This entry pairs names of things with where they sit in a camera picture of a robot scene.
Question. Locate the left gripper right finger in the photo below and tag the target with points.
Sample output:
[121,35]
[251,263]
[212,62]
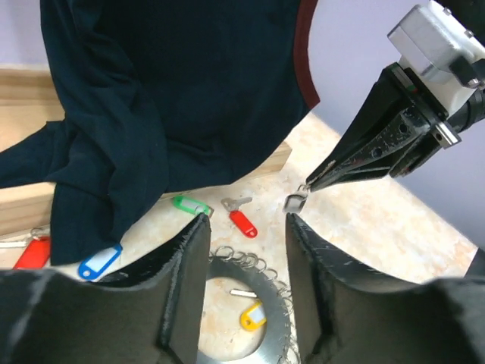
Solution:
[349,312]

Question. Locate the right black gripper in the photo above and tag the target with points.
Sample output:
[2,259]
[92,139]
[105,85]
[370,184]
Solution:
[398,128]

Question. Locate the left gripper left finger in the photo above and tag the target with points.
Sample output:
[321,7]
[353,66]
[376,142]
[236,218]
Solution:
[166,288]

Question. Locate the black key tag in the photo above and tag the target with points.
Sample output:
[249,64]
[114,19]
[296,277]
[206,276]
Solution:
[294,203]

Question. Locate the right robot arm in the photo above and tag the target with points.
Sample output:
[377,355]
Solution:
[473,106]

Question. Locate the green key tag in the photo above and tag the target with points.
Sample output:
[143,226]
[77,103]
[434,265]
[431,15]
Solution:
[192,206]

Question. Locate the red key tag right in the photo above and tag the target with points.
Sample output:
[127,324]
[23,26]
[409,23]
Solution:
[245,226]

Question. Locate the red key tag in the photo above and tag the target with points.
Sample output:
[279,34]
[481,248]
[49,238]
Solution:
[36,255]
[245,226]

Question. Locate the silver key on disc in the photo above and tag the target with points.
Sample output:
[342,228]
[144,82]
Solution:
[243,293]

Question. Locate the small silver key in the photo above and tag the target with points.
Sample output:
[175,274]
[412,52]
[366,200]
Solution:
[234,204]

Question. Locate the yellow key tag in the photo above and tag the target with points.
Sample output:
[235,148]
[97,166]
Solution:
[253,318]

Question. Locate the blue key tag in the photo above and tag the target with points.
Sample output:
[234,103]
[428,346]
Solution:
[95,266]

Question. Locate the red key tag left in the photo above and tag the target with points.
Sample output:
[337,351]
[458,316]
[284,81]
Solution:
[36,255]

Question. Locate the dark navy vest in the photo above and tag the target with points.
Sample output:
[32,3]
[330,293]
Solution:
[229,72]

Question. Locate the wooden clothes rack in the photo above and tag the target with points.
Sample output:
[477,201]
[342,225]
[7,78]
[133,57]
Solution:
[97,165]

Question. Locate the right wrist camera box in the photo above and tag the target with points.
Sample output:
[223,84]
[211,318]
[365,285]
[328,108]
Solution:
[445,55]

